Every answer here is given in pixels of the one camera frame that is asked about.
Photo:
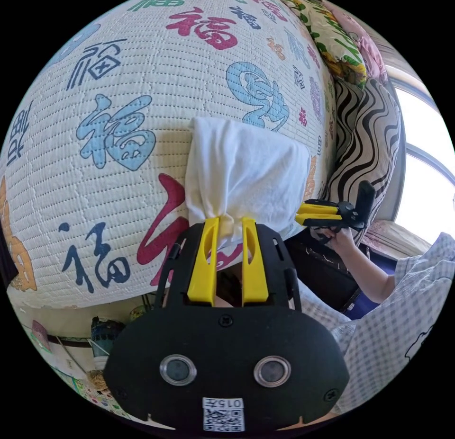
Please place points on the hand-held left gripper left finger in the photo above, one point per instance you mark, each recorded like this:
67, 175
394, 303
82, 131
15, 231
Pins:
203, 268

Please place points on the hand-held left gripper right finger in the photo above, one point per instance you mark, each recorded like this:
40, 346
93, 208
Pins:
255, 272

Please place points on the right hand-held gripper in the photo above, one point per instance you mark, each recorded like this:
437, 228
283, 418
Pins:
350, 217

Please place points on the white short sleeve shirt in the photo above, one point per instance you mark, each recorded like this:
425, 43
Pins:
245, 169

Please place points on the person's right forearm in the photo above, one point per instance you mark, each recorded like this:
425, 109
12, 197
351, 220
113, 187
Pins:
369, 272

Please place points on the person's right hand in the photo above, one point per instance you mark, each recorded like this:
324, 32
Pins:
343, 242

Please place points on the black white wavy striped blanket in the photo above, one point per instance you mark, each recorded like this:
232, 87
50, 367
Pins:
359, 140

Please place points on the window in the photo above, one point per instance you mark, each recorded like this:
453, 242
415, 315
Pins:
426, 155

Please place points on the person's body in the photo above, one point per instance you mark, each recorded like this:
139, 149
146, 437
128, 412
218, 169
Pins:
391, 339

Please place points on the pink floral pillow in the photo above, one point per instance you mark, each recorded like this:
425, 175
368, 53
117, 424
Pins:
369, 48

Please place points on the yellow green floral pillow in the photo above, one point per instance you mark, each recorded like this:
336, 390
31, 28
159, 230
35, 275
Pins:
337, 37

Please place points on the bed with printed quilt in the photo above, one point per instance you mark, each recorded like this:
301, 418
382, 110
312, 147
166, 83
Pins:
170, 91

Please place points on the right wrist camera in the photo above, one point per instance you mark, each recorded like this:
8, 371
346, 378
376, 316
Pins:
366, 199

